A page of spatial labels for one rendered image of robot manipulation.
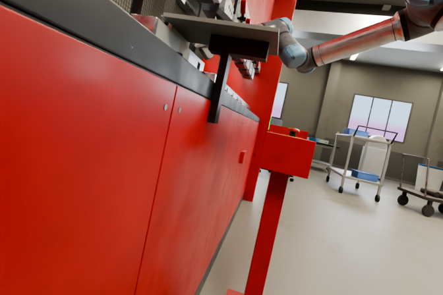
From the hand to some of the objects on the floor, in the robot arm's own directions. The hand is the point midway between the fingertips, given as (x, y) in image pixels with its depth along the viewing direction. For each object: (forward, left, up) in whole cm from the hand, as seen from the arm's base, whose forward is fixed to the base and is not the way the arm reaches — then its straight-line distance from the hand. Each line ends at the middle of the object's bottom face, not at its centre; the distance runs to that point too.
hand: (194, 45), depth 87 cm
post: (+83, -72, -100) cm, 149 cm away
